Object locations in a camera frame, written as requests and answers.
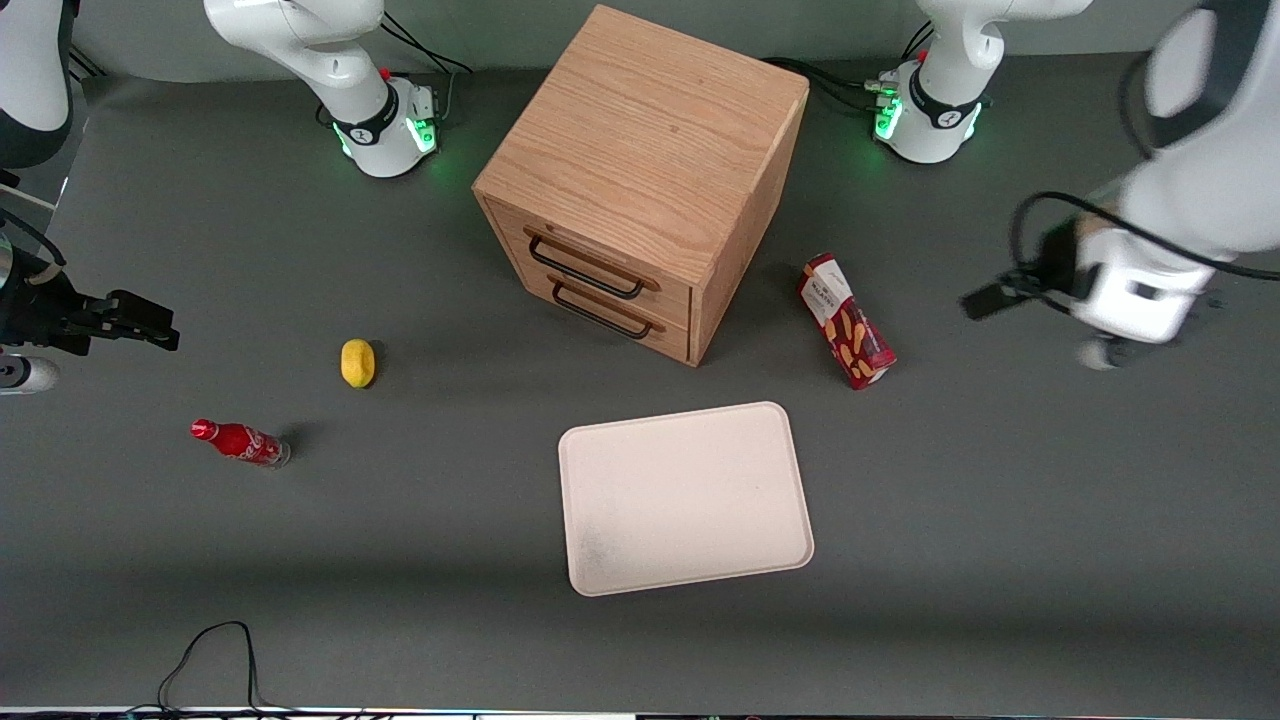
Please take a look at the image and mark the black right base cables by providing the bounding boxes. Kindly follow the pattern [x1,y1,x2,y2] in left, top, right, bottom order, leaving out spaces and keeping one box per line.
[380,10,473,126]

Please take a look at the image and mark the black base cables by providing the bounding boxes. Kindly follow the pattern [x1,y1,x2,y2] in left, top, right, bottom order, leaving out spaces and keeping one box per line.
[380,10,473,126]
[760,20,936,117]

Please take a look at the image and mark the red cookie box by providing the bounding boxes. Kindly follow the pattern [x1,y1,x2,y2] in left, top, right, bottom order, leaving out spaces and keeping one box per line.
[797,252,898,391]

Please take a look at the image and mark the black left base cables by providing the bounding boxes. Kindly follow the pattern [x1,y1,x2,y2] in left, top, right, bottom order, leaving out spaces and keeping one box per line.
[760,20,936,117]

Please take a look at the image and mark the beige plastic tray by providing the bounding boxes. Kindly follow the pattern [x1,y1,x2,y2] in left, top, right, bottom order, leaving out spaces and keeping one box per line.
[557,400,816,598]

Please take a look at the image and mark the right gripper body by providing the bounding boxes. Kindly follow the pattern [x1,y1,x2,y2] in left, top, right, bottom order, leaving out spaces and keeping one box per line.
[0,265,107,357]

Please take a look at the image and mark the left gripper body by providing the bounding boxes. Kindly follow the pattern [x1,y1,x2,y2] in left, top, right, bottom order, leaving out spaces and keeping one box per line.
[1038,214,1219,344]

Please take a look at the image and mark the black looped floor cable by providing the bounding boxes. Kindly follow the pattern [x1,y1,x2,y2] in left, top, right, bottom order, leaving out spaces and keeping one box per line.
[128,620,301,717]

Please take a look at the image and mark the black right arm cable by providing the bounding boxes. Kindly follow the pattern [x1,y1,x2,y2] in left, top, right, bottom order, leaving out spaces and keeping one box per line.
[0,205,67,291]

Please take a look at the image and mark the red cola bottle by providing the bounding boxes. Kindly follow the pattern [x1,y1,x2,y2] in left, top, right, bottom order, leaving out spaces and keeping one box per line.
[190,418,292,469]

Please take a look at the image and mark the yellow lemon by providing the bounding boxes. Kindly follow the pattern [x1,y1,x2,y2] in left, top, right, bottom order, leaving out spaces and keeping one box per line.
[340,338,377,389]

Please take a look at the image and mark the black drawer handle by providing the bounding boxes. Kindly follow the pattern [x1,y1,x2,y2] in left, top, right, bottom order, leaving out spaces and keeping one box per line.
[547,274,667,342]
[526,227,662,301]

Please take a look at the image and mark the wooden drawer front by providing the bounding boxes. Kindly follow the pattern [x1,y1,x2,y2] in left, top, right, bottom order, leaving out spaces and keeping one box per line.
[497,240,693,365]
[483,196,694,327]

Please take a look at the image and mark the wooden two-drawer cabinet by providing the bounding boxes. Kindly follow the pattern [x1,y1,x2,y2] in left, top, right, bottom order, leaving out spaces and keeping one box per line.
[472,3,811,369]

